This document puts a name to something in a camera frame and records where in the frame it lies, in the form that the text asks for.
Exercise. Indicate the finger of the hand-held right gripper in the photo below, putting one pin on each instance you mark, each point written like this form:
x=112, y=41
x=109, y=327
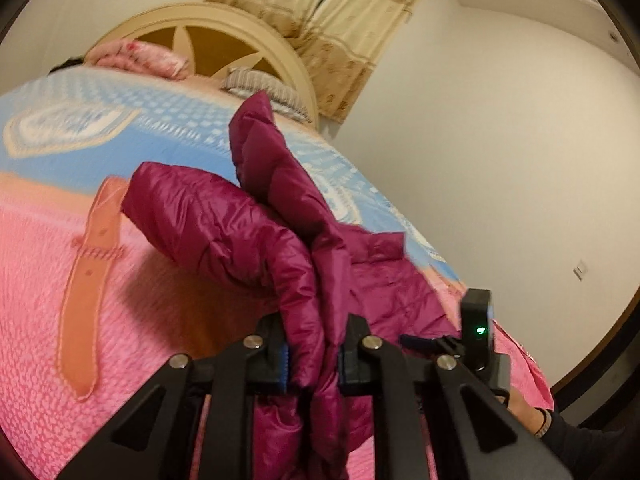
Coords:
x=425, y=344

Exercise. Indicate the person's right hand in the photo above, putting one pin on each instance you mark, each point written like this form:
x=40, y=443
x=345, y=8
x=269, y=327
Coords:
x=525, y=412

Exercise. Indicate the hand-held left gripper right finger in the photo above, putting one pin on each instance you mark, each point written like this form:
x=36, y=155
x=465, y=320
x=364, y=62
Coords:
x=346, y=366

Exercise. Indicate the folded pink floral quilt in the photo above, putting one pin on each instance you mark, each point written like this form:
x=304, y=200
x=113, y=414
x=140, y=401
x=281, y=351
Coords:
x=135, y=55

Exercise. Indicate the white wall socket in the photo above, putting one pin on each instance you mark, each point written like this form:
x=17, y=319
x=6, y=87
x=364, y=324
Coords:
x=580, y=270

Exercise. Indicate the person's right forearm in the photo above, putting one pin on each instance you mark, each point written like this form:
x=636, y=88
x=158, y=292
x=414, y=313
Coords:
x=575, y=447

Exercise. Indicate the striped pillow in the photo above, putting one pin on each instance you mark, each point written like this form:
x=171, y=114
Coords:
x=270, y=85

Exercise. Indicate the beige patterned curtain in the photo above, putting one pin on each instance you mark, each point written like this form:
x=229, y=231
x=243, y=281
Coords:
x=350, y=35

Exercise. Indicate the pink and blue printed bedspread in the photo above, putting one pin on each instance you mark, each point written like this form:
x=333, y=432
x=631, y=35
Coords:
x=50, y=260

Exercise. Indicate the cream wooden headboard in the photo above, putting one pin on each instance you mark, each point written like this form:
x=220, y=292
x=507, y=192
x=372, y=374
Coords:
x=150, y=17

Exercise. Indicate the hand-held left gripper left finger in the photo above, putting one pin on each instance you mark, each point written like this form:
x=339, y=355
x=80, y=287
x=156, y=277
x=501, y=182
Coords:
x=284, y=360

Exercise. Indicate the dark wristband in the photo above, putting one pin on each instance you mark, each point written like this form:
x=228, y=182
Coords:
x=544, y=422

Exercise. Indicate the magenta puffer jacket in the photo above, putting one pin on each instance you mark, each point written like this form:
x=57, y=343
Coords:
x=225, y=230

